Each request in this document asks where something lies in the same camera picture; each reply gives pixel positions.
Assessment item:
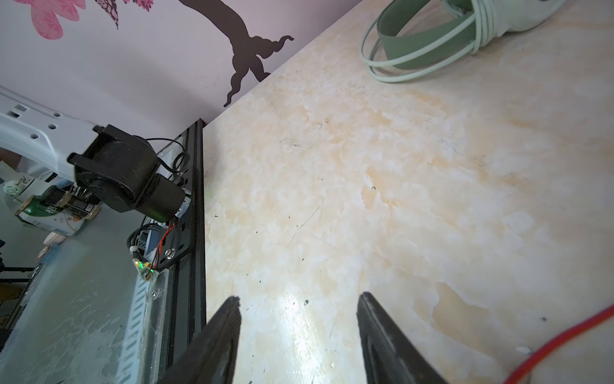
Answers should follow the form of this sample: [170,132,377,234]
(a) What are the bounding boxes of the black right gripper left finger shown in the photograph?
[158,296,241,384]

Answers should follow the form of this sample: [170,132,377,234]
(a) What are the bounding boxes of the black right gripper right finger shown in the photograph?
[357,292,446,384]

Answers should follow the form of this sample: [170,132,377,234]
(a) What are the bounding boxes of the red headphone cable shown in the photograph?
[503,304,614,384]

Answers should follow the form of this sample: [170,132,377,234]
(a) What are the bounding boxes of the mint green over-ear headphones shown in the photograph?
[360,0,564,83]

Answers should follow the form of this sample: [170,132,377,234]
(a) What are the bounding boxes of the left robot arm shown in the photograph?
[1,88,191,223]

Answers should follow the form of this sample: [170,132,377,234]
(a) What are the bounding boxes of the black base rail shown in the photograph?
[150,119,206,383]

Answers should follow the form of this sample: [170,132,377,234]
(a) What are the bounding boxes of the white slotted cable duct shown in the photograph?
[115,275,156,383]

